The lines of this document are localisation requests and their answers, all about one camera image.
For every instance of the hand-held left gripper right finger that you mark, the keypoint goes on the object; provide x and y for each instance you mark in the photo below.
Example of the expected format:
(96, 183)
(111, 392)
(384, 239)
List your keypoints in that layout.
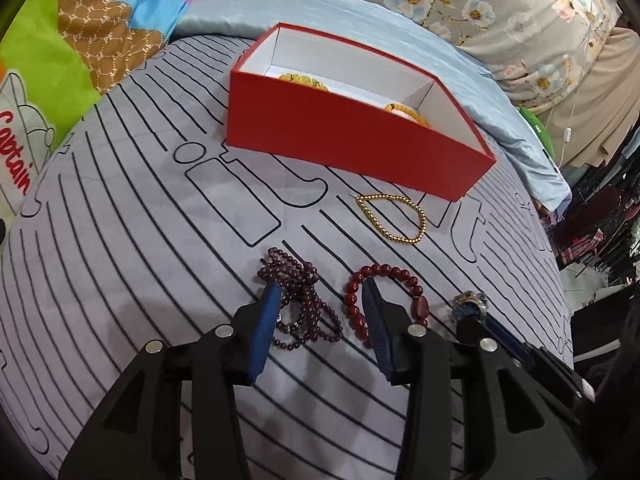
(377, 335)

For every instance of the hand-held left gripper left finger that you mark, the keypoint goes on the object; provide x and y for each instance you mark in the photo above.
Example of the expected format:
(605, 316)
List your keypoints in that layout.
(265, 330)

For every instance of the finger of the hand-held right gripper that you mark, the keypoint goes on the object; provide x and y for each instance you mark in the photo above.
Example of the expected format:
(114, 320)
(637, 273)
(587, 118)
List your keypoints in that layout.
(467, 325)
(507, 337)

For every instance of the red cardboard box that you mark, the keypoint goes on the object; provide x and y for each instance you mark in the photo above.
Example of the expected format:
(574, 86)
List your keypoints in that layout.
(350, 145)

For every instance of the green plush toy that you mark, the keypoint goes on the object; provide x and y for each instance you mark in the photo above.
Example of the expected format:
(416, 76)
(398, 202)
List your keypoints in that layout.
(537, 125)

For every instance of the beige cloth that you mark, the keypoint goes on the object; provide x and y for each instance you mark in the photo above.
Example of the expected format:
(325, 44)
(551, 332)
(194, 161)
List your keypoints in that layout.
(610, 100)

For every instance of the grey floral blanket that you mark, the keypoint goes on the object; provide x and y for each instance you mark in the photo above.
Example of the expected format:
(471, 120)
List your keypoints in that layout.
(525, 35)

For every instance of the colourful cartoon blanket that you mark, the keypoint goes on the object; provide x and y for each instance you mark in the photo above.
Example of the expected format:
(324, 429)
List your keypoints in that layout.
(90, 35)

